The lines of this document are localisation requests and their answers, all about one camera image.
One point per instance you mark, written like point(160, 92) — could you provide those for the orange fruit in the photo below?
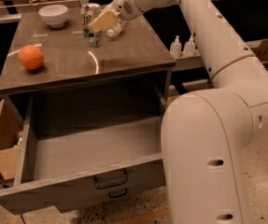
point(31, 57)

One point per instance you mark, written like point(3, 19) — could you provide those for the right sanitizer pump bottle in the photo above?
point(189, 47)

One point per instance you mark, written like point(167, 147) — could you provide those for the open grey top drawer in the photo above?
point(59, 170)

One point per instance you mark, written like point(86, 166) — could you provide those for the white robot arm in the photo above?
point(203, 132)

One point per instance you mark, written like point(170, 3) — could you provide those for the clear plastic water bottle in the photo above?
point(117, 29)

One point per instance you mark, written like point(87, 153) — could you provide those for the left sanitizer pump bottle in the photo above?
point(175, 48)

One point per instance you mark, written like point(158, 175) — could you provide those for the black lower drawer handle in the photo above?
point(117, 193)

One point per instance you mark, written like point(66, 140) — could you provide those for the black drawer handle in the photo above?
point(110, 180)
point(117, 193)

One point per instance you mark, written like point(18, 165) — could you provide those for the black top drawer handle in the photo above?
point(110, 180)

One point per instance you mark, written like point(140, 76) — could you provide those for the green 7up soda can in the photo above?
point(89, 13)

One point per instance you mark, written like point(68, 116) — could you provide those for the grey cabinet with counter top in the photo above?
point(79, 88)

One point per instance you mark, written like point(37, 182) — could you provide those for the sanitizer pump bottle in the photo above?
point(175, 48)
point(189, 47)

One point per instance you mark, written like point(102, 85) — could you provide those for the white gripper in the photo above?
point(123, 6)

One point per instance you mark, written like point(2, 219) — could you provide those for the white ceramic bowl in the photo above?
point(54, 16)

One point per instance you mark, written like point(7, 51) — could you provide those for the brown cardboard box left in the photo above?
point(10, 132)

